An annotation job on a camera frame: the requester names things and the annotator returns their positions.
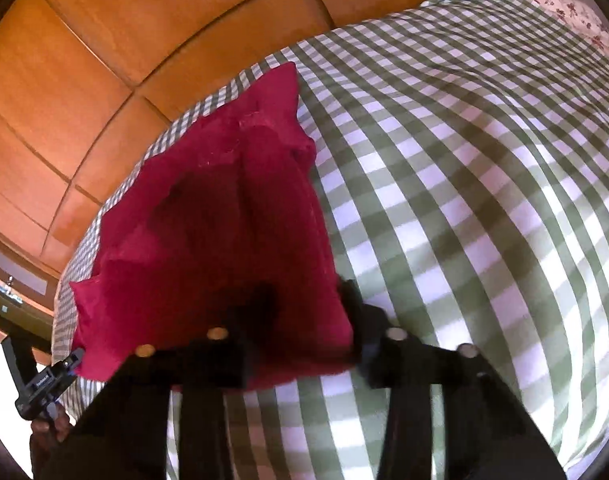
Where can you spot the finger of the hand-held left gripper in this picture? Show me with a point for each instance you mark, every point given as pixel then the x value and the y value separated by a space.
pixel 18 360

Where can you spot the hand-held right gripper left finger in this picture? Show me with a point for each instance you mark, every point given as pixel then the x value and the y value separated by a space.
pixel 204 360

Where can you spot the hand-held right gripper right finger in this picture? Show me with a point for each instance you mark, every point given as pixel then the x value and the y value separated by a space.
pixel 379 350

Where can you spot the dark red pants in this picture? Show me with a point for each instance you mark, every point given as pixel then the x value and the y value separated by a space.
pixel 209 220

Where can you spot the person's left hand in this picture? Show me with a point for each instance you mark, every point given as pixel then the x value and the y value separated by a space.
pixel 47 437

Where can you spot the green checked bedsheet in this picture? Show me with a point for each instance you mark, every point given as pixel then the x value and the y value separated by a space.
pixel 459 185

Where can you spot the wooden wardrobe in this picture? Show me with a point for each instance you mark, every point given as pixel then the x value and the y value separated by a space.
pixel 109 60

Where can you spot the floral bed cover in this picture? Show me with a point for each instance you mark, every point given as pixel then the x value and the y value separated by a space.
pixel 574 15

